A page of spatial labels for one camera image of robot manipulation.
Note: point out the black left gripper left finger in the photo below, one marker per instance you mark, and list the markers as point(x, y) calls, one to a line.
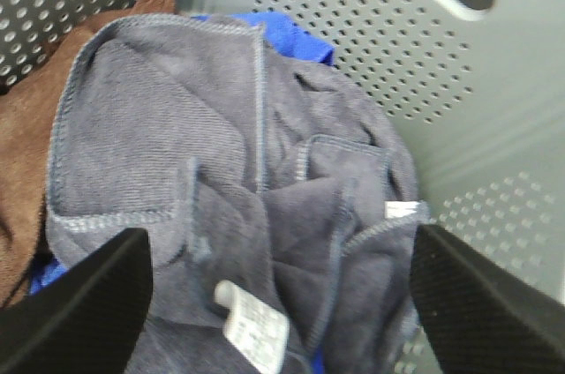
point(87, 321)

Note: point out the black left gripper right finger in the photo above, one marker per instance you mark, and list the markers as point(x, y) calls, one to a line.
point(478, 317)

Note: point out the grey microfibre towel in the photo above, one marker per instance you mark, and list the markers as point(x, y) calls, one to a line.
point(280, 203)

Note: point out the brown towel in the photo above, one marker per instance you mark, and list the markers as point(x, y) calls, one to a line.
point(27, 114)

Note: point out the blue towel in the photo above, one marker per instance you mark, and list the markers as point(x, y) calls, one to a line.
point(286, 37)

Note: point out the grey perforated laundry basket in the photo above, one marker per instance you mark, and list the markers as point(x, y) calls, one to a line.
point(474, 89)

